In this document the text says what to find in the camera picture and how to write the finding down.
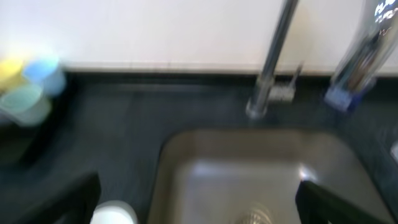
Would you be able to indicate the green cup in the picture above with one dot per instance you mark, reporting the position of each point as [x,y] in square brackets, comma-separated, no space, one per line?
[26,104]

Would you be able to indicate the blue cup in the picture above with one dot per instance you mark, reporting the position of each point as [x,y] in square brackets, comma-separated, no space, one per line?
[46,74]

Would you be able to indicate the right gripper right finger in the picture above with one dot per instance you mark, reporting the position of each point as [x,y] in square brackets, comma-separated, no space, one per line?
[323,205]

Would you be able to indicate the black tray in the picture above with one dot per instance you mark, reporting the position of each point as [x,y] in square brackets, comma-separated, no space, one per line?
[21,140]

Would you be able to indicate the steel sink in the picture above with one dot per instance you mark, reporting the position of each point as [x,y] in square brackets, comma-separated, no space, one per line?
[248,174]

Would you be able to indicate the steel tap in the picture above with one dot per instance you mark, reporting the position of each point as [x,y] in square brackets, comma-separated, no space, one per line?
[270,68]

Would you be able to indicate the yellow cup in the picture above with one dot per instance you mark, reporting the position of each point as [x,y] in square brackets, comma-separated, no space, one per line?
[10,72]

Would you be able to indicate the blue soap bottle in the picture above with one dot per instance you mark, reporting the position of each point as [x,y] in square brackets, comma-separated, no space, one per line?
[362,59]

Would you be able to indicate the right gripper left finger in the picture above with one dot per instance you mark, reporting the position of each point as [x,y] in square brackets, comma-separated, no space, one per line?
[74,202]

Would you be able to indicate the white cup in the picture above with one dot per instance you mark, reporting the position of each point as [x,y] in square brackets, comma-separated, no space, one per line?
[113,214]

